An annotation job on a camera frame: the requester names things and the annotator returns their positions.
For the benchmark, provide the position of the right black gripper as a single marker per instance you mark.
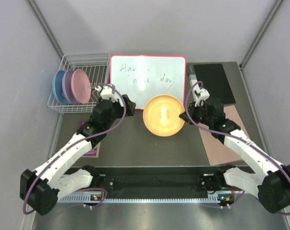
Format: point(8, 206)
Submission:
point(192, 108)

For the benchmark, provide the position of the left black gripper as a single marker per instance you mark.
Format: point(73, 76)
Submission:
point(130, 108)

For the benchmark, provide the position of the yellow plate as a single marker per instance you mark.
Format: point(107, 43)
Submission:
point(161, 115)

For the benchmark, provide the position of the pink plate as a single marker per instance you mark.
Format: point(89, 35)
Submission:
point(81, 86)

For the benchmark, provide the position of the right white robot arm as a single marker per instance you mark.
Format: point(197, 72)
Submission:
point(270, 180)

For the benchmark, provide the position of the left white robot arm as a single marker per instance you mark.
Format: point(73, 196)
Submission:
point(43, 187)

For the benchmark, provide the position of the red-framed whiteboard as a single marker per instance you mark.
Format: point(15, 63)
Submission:
point(142, 77)

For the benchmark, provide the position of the white box under folder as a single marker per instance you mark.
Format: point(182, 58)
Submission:
point(192, 79)

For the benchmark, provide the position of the black folder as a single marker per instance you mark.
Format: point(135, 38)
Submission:
point(215, 81)

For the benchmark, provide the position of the pink board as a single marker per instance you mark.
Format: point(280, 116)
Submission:
point(217, 153)

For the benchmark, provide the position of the purple treehouse book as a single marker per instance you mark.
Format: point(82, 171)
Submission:
point(93, 153)

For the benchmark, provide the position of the purple plate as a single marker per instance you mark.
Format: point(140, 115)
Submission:
point(66, 86)

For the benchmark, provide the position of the blue plate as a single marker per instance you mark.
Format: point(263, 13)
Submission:
point(57, 87)

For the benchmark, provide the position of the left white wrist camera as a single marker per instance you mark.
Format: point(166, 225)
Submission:
point(106, 91)

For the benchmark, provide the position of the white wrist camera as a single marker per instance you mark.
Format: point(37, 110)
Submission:
point(106, 91)
point(200, 95)

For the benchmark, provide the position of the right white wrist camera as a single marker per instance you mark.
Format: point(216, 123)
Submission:
point(200, 95)

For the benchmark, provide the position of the white wire dish rack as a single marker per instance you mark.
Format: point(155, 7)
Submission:
point(97, 68)

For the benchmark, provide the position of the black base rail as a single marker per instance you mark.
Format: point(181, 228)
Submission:
point(156, 182)

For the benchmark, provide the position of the grey slotted cable duct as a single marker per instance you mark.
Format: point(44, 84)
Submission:
point(89, 199)

